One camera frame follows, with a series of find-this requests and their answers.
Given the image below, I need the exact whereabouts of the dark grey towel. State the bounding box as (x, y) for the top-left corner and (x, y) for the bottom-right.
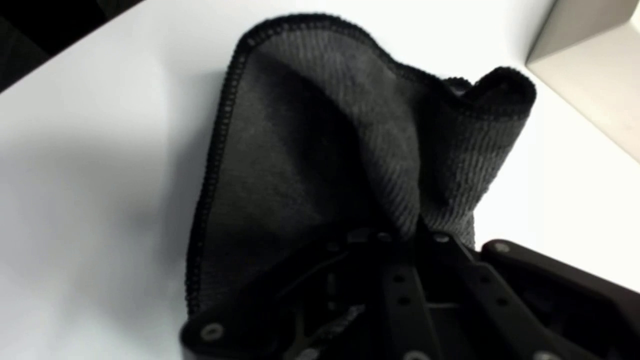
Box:
(182, 10), (538, 336)

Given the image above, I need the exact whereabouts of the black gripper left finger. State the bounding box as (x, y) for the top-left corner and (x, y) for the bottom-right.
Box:
(178, 228), (437, 360)

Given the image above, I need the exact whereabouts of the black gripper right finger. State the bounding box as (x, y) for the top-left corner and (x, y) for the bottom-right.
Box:
(415, 219), (640, 360)

